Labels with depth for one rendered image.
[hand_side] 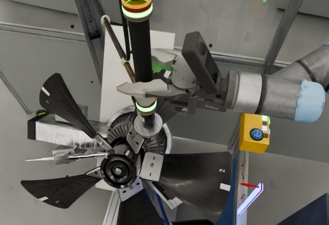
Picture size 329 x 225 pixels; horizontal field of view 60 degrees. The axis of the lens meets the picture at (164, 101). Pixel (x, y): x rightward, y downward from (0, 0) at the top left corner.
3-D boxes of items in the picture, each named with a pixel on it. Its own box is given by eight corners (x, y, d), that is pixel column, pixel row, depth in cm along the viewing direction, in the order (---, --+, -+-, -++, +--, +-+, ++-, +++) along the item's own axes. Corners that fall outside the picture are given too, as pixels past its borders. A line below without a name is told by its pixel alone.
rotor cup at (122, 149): (104, 137, 99) (89, 154, 87) (144, 132, 96) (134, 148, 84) (113, 175, 102) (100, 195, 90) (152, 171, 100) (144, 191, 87)
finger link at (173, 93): (146, 105, 50) (195, 97, 51) (146, 99, 49) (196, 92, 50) (142, 84, 53) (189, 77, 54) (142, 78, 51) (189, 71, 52)
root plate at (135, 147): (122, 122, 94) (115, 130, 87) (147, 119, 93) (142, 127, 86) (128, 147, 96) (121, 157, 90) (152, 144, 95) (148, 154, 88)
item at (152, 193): (143, 192, 121) (140, 177, 119) (157, 191, 120) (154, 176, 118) (139, 204, 113) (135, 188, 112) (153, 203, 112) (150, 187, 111)
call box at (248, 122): (239, 118, 128) (245, 106, 119) (262, 122, 127) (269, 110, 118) (237, 151, 119) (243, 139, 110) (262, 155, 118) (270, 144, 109)
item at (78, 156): (113, 155, 103) (27, 162, 110) (112, 149, 103) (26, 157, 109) (111, 158, 101) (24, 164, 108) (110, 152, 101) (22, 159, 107)
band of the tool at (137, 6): (119, 9, 43) (117, -8, 41) (146, 2, 44) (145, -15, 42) (129, 27, 41) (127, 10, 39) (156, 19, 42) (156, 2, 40)
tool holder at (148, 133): (127, 113, 72) (122, 90, 64) (152, 103, 74) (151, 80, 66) (140, 142, 68) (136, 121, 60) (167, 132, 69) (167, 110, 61)
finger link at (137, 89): (121, 115, 54) (169, 108, 55) (117, 97, 49) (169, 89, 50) (119, 102, 56) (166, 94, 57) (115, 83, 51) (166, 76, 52)
